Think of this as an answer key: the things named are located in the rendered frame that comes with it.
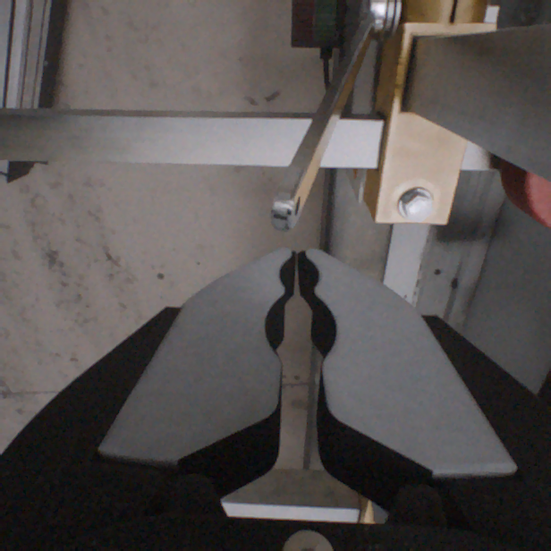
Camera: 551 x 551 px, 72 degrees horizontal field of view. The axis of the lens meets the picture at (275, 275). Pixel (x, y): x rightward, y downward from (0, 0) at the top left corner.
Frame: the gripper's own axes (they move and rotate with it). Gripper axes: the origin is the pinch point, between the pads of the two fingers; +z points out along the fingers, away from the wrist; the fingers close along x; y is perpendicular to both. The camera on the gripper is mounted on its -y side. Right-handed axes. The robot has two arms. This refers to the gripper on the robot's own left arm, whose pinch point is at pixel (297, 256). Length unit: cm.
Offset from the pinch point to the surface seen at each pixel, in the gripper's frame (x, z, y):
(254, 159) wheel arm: -2.7, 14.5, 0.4
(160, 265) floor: -43, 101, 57
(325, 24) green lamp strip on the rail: 2.4, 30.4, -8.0
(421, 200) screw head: 8.0, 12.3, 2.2
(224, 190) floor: -20, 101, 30
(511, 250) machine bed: 28.1, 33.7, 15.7
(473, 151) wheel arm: 11.3, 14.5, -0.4
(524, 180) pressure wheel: 12.5, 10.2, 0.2
